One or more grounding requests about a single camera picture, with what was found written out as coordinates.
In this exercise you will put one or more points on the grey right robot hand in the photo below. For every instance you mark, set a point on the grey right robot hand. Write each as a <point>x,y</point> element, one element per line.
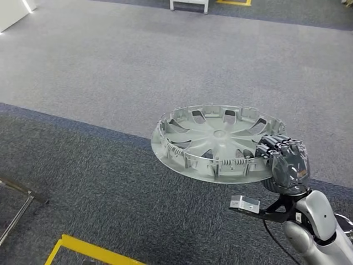
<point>290,168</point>

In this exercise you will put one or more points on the grey plastic hubcap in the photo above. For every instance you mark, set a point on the grey plastic hubcap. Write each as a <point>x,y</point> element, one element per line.
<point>215,139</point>

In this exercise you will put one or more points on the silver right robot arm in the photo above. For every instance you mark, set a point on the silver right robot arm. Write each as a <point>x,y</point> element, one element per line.
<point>317,219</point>

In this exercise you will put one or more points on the white bench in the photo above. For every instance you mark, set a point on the white bench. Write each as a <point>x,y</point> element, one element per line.
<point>190,3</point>

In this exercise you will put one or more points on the white cabinet with light strips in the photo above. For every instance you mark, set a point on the white cabinet with light strips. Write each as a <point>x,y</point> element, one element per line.
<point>13,12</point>

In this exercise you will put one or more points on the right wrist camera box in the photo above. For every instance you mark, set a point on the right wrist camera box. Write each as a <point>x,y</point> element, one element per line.
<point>245,204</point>

